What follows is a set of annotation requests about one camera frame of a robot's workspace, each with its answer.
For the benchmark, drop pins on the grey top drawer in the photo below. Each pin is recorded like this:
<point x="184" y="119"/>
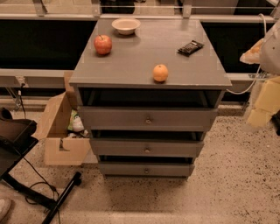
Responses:
<point x="151" y="119"/>

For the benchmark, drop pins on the white shoe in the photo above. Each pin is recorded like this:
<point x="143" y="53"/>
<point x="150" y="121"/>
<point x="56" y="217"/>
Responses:
<point x="5" y="206"/>

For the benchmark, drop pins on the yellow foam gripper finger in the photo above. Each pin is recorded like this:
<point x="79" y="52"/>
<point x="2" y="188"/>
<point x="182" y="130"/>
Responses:
<point x="267" y="103"/>

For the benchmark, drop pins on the black chair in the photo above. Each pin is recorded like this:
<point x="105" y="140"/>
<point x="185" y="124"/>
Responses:
<point x="15" y="140"/>

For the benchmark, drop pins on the white green plush toy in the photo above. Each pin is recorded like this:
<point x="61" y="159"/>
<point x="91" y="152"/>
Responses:
<point x="75" y="123"/>

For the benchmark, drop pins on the red apple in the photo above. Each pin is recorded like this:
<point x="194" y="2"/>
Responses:
<point x="102" y="44"/>

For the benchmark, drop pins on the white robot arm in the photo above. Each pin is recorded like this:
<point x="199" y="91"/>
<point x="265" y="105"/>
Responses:
<point x="266" y="53"/>

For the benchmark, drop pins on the grey bottom drawer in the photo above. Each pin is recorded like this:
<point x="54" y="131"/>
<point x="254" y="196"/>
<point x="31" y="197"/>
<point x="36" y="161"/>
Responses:
<point x="144" y="169"/>

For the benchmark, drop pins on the orange fruit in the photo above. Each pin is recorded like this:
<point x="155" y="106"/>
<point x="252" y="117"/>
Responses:
<point x="160" y="73"/>

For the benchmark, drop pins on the cardboard box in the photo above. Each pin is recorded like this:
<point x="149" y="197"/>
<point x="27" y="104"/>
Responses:
<point x="60" y="148"/>

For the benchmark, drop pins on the black snack packet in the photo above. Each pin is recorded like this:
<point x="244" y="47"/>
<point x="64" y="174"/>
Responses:
<point x="190" y="48"/>

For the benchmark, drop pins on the grey wooden drawer cabinet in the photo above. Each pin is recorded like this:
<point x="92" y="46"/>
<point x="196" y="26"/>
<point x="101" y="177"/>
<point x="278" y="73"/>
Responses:
<point x="124" y="79"/>

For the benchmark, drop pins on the white bowl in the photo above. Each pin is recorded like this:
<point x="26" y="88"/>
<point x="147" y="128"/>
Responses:
<point x="126" y="26"/>

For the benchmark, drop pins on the black stand leg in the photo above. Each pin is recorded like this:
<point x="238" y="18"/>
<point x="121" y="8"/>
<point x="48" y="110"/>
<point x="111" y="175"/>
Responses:
<point x="52" y="205"/>

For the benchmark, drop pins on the grey drawer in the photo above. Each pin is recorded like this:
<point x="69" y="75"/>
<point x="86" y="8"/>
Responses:
<point x="151" y="119"/>
<point x="144" y="169"/>
<point x="146" y="147"/>

